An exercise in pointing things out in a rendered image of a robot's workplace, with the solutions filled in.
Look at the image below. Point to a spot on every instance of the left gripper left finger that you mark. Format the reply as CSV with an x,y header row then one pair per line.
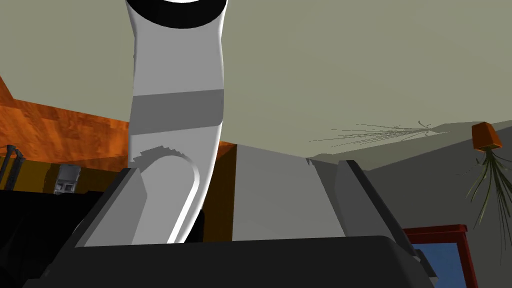
x,y
116,212

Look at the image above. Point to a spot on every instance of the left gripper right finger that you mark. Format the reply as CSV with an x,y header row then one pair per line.
x,y
360,204

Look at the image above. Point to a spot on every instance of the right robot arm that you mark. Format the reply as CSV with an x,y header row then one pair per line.
x,y
176,120

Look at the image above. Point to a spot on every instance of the red framed blue picture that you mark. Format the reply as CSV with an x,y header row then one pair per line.
x,y
444,256

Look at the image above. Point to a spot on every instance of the orange potted plant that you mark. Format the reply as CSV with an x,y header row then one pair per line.
x,y
488,160

